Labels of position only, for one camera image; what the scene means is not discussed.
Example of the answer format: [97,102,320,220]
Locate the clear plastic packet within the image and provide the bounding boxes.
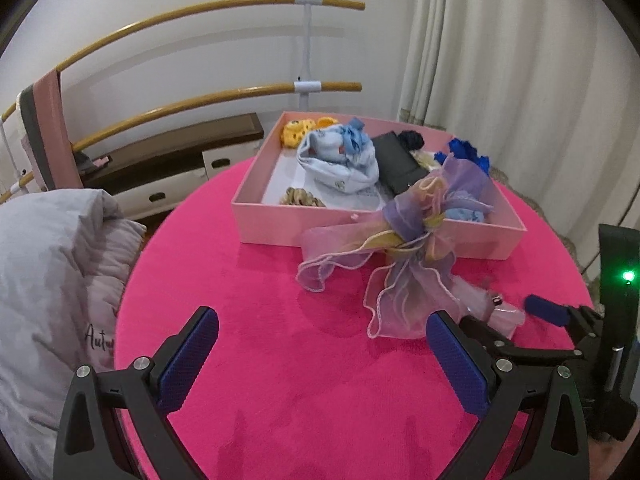
[450,276,525,339]

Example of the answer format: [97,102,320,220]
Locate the purple organza ribbon bow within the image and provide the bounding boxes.
[296,156,492,339]

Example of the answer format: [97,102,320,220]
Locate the light blue sock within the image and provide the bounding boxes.
[445,207,487,223]

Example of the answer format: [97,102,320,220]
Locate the dark navy knitted ball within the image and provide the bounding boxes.
[396,130,424,152]

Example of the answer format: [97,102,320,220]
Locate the tan scrunchie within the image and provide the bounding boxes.
[279,186,326,208]

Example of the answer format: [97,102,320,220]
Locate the yellow knitted toy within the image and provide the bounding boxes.
[280,116,338,148]

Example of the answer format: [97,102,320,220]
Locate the pink round tablecloth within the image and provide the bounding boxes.
[113,154,595,480]

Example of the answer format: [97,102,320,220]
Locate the grey white duvet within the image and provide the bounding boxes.
[1,188,145,479]

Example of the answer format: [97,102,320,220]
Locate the royal blue cloth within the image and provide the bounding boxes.
[433,138,490,174]

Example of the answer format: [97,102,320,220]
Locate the black pouch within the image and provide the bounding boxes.
[372,132,428,196]

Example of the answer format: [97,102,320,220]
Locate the brown top storage bench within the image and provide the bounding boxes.
[84,113,265,220]

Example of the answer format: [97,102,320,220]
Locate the white blue patterned cloth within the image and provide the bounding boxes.
[296,117,380,194]

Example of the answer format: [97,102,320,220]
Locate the pink shallow box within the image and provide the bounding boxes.
[232,112,527,260]

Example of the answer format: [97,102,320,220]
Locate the cream curtain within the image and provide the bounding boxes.
[399,0,639,278]

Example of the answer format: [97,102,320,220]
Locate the pink grey hanging towel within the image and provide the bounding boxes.
[16,70,84,191]

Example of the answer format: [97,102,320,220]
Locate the lower wooden ballet bar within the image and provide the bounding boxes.
[1,70,362,203]

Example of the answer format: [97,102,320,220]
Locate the wooden ballet bar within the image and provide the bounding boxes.
[0,0,367,123]
[1,70,362,203]

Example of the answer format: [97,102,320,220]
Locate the upper wooden ballet bar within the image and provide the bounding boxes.
[0,0,367,123]

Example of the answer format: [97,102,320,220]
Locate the white bar stand post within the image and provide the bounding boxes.
[294,0,323,110]

